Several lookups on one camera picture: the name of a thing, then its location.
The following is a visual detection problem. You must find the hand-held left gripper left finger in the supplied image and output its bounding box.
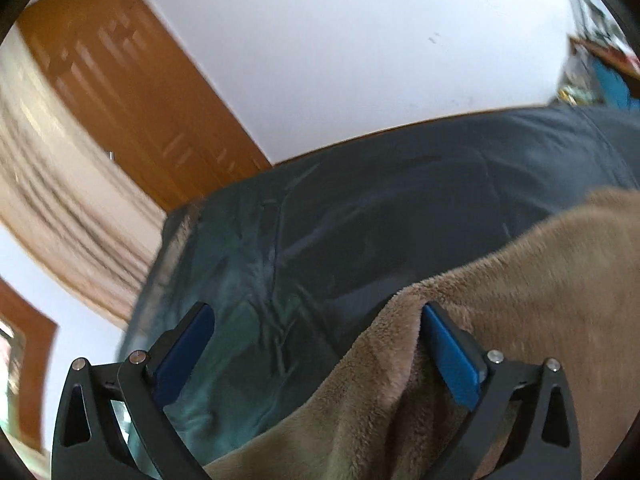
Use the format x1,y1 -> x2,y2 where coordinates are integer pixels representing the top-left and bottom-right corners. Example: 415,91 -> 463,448
51,301 -> 216,480

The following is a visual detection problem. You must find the brown wooden window frame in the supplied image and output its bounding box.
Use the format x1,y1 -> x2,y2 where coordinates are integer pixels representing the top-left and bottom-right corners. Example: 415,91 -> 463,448
0,277 -> 60,453

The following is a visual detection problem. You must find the blue cloth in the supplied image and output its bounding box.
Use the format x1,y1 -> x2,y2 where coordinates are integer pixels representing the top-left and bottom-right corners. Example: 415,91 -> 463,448
592,55 -> 632,111

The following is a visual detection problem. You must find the wooden desk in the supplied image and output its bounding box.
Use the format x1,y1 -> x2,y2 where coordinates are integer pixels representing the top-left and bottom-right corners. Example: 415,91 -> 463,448
567,35 -> 640,81

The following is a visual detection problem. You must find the clear plastic bag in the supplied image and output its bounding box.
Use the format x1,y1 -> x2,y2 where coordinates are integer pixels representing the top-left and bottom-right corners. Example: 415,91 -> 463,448
555,52 -> 596,106

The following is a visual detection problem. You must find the beige curtain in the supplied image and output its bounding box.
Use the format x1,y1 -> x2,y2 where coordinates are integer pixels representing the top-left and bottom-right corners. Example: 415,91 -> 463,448
0,25 -> 168,328

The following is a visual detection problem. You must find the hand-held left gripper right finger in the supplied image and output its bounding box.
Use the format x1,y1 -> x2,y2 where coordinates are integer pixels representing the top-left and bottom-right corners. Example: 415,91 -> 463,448
421,301 -> 583,480

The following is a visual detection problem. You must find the brown fleece garment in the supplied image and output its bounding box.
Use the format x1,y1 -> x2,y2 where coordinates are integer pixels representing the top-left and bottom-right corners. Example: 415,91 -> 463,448
205,187 -> 640,480

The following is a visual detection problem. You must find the brown wooden door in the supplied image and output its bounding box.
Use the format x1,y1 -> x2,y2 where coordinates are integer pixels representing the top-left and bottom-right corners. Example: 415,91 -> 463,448
17,0 -> 273,213

